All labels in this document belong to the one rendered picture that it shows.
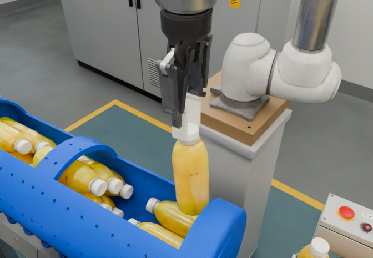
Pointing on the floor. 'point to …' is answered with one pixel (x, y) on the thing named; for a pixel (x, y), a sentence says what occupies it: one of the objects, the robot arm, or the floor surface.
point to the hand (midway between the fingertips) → (186, 118)
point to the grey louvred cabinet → (134, 9)
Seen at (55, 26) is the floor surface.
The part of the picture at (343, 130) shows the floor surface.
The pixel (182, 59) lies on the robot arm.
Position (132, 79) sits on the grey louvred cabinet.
